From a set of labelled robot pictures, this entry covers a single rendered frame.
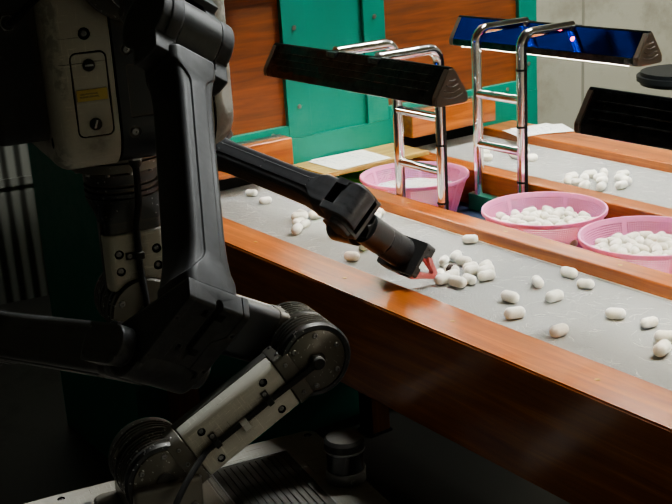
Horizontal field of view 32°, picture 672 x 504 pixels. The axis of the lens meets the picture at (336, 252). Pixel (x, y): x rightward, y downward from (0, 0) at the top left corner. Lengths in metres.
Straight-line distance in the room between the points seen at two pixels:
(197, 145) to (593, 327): 0.93
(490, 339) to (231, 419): 0.42
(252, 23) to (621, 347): 1.40
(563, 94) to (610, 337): 3.63
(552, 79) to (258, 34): 2.72
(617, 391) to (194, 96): 0.75
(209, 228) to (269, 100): 1.80
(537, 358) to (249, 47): 1.39
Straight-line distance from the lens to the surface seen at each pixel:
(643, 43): 2.61
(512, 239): 2.32
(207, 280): 1.11
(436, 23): 3.23
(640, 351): 1.86
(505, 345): 1.81
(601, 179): 2.79
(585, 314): 2.00
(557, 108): 5.47
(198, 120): 1.23
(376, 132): 3.12
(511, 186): 2.78
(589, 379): 1.70
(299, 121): 2.97
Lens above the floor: 1.46
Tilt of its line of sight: 18 degrees down
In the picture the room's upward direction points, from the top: 4 degrees counter-clockwise
